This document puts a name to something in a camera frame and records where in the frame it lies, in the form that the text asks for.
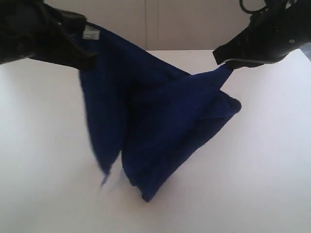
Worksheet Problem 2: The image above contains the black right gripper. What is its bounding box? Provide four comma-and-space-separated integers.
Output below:
212, 7, 311, 69

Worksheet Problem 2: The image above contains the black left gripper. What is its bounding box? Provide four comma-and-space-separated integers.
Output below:
0, 0, 97, 70

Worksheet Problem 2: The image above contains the blue towel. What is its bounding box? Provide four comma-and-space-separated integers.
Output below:
76, 23, 242, 202

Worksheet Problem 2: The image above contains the beige wall panel partition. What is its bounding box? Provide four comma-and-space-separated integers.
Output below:
46, 0, 250, 50

